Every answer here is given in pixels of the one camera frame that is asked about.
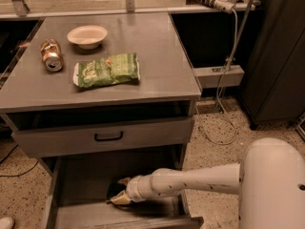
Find crushed gold soda can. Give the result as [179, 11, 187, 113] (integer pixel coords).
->
[40, 38, 64, 72]

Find black drawer handle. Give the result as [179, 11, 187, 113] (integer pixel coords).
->
[93, 132, 124, 142]

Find green and yellow sponge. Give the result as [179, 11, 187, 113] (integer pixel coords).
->
[107, 182, 126, 203]

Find green chip bag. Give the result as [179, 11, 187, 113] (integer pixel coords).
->
[72, 52, 140, 89]

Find open grey middle drawer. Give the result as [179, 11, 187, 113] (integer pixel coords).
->
[42, 146, 203, 229]

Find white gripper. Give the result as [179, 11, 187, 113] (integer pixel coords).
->
[108, 175, 154, 206]

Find dark cabinet on right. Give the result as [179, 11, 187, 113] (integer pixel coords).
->
[238, 0, 305, 130]

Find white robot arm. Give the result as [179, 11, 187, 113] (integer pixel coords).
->
[107, 137, 305, 229]

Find white shoe tip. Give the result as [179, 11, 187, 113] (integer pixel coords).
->
[0, 217, 14, 229]

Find white paper bowl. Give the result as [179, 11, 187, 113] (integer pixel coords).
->
[67, 25, 108, 50]

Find grey power cable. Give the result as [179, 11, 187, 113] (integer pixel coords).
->
[195, 8, 239, 146]

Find grey wooden drawer cabinet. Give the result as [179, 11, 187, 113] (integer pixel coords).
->
[0, 11, 205, 229]

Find closed grey top drawer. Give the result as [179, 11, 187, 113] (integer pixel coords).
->
[12, 117, 193, 157]

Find grey metal bracket block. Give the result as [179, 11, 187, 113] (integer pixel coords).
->
[193, 65, 244, 89]

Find black floor cable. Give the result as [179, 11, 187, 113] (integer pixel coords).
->
[0, 143, 40, 178]

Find metal rail shelf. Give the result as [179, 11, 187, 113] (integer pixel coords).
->
[0, 0, 262, 20]

